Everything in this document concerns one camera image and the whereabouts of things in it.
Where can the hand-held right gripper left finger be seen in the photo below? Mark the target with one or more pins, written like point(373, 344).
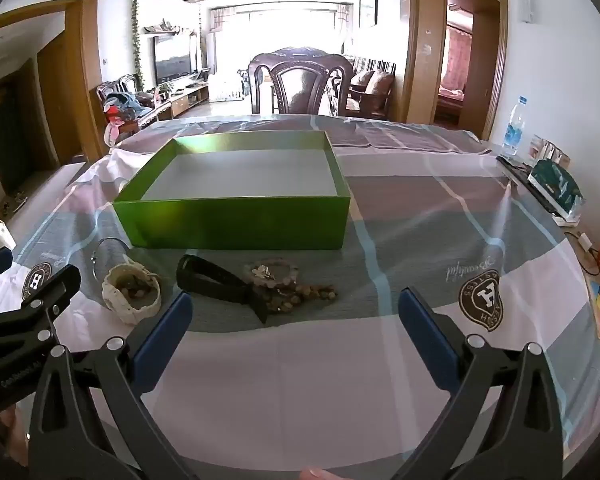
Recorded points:
point(162, 340)

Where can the wooden sofa with cushions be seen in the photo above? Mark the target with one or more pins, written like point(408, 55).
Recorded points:
point(375, 90)

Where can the checked tablecloth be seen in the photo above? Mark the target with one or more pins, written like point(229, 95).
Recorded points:
point(330, 385)

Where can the person's left hand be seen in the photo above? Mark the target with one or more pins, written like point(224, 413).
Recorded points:
point(12, 430)

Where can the framed wall picture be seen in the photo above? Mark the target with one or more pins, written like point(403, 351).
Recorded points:
point(368, 4)

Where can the green packet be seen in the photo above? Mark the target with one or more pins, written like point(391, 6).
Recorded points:
point(555, 185)

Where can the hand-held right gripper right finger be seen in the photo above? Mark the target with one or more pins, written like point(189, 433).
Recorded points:
point(427, 340)

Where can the wooden television stand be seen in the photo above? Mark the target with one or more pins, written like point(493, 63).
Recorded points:
point(187, 97)

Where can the person's right hand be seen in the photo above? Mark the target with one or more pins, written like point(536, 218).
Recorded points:
point(319, 474)

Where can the small cartons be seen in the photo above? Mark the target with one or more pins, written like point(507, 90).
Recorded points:
point(550, 150)

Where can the wooden armchair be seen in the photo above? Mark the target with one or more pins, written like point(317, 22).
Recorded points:
point(130, 85)

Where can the hanging green vine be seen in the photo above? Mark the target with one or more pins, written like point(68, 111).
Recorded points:
point(139, 40)

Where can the wall shelf with ornaments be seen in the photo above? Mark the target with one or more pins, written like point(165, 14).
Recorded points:
point(165, 29)

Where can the white wall box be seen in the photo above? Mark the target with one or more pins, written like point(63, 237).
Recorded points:
point(526, 9)

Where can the black tray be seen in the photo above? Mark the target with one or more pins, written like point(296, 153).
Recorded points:
point(517, 172)

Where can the pile of clothes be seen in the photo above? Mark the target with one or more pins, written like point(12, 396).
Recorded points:
point(122, 110)

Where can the metal bangle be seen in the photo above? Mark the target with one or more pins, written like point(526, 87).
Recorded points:
point(94, 260)

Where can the green cardboard box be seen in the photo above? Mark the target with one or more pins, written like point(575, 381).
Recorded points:
point(230, 225)

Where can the dark wooden chair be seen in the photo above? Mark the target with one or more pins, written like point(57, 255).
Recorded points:
point(300, 85)

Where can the silver flower brooch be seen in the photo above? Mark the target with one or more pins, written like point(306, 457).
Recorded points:
point(263, 272)

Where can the dark entrance door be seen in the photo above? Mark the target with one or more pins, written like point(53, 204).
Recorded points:
point(7, 135)

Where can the television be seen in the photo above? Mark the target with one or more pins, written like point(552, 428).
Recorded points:
point(172, 57)

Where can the clear water bottle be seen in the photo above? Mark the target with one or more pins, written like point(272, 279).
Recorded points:
point(513, 130)

